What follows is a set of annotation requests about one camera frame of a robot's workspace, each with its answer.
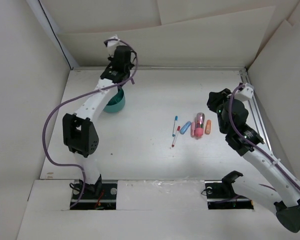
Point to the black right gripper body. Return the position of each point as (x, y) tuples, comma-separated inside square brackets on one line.
[(214, 104)]

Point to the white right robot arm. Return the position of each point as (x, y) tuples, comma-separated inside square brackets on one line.
[(282, 198)]

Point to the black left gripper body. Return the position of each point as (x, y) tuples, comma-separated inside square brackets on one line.
[(130, 66)]

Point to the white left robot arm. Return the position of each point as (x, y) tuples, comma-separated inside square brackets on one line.
[(79, 129)]

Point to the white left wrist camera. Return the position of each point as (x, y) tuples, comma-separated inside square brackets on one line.
[(111, 44)]

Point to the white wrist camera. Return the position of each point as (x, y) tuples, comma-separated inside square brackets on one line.
[(244, 93), (111, 44)]

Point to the pink highlighter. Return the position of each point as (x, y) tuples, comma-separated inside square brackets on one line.
[(192, 129)]

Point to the teal round desk organizer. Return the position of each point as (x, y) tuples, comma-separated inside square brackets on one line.
[(117, 103)]

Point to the red capped white marker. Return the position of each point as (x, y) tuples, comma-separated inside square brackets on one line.
[(175, 136)]

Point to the aluminium rail right side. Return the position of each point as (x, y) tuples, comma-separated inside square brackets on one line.
[(255, 111)]

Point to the blue highlighter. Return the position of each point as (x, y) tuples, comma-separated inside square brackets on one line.
[(185, 127)]

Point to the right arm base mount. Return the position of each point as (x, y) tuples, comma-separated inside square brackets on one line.
[(220, 197)]

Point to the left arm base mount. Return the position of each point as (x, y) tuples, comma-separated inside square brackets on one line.
[(106, 200)]

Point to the pink capped clear tube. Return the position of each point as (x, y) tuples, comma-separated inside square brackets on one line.
[(199, 125)]

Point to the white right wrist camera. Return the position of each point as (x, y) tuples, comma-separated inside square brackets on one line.
[(244, 93)]

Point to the orange highlighter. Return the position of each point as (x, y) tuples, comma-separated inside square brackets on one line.
[(208, 127)]

